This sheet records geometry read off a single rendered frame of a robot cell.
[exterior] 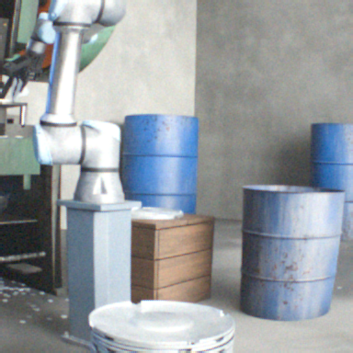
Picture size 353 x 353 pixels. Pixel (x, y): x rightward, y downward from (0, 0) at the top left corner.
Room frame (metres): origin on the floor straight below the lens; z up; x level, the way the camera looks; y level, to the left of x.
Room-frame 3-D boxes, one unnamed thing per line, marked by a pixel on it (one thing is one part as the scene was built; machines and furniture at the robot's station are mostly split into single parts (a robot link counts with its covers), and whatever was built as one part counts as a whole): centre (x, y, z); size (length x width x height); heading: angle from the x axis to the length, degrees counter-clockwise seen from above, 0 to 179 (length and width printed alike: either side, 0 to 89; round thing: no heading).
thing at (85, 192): (1.59, 0.22, 0.50); 0.15 x 0.15 x 0.10
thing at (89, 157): (1.59, 0.23, 0.62); 0.13 x 0.12 x 0.14; 116
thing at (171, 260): (2.17, 0.11, 0.18); 0.40 x 0.38 x 0.35; 54
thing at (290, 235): (2.04, -0.46, 0.24); 0.42 x 0.42 x 0.48
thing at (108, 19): (1.68, 0.27, 1.03); 0.49 x 0.11 x 0.12; 26
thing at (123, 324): (1.03, 0.02, 0.26); 0.29 x 0.29 x 0.01
